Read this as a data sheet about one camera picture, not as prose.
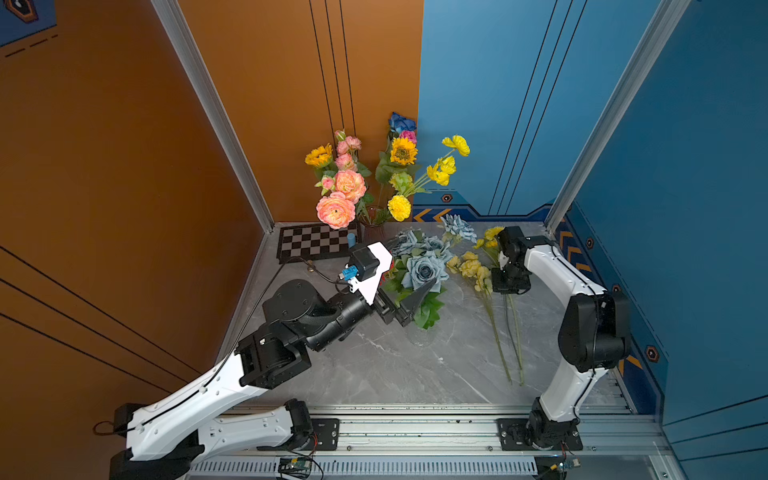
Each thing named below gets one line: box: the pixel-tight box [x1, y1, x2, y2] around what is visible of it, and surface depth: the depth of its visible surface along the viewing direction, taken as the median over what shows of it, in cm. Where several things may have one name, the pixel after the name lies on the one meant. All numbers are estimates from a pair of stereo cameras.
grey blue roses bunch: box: [384, 214, 477, 329], surface depth 68 cm
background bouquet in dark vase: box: [304, 112, 470, 244], surface depth 80 cm
